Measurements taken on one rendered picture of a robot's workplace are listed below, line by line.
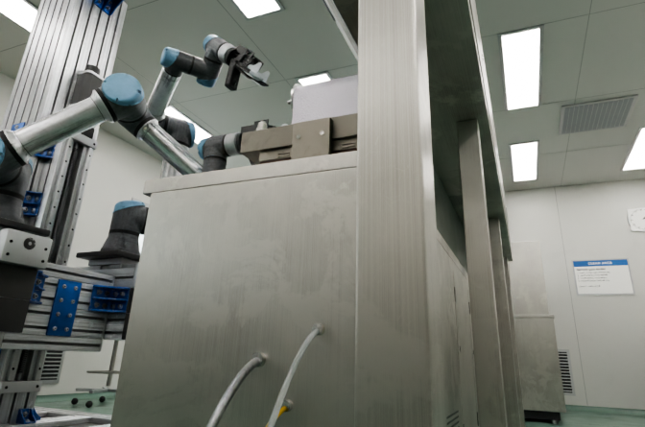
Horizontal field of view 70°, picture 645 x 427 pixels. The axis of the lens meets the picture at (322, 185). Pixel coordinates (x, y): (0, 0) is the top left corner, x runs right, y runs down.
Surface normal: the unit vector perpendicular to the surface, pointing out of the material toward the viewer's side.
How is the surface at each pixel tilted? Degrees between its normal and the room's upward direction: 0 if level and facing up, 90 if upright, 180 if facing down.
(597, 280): 90
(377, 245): 90
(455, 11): 180
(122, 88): 85
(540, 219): 90
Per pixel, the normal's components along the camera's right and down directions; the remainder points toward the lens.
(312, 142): -0.39, -0.34
